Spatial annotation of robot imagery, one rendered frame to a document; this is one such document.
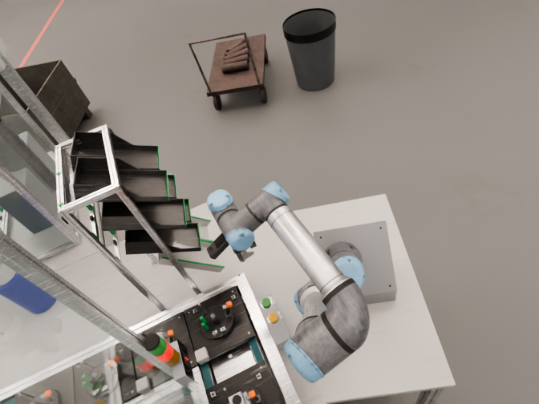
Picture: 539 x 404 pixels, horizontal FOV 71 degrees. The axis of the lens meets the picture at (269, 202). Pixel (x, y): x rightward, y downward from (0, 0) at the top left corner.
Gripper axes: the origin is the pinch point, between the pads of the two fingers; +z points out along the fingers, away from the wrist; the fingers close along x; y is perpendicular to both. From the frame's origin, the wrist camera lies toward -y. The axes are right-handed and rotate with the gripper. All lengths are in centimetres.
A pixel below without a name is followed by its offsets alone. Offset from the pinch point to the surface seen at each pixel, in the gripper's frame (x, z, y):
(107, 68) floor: 464, 123, -65
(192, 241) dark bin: 20.1, 3.2, -14.8
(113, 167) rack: 23, -43, -24
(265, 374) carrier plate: -32.0, 26.3, -9.7
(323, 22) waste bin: 263, 72, 169
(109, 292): 41, 37, -66
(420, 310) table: -34, 37, 56
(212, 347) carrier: -13.6, 26.3, -24.5
